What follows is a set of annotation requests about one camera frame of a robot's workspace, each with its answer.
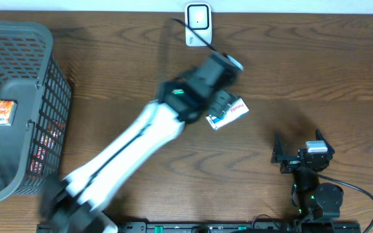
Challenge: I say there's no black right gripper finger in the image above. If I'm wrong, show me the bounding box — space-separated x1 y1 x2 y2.
271 132 300 164
315 129 326 142

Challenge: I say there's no white Panadol box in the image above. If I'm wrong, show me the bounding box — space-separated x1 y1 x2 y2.
206 98 249 130

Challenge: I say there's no orange tissue pack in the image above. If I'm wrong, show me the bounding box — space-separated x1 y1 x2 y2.
0 100 17 126

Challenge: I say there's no red snack wrapper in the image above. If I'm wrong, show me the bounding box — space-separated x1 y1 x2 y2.
36 120 65 161

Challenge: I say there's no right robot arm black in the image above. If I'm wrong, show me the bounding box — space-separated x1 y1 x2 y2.
271 130 343 221

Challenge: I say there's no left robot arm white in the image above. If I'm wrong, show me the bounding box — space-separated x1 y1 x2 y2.
40 52 243 232

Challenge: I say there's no white barcode scanner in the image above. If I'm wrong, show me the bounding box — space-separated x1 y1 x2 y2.
185 2 212 47

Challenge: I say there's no grey plastic basket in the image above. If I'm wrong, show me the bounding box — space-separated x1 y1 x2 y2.
0 21 72 201

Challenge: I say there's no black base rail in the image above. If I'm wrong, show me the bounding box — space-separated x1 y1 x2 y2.
117 221 361 233

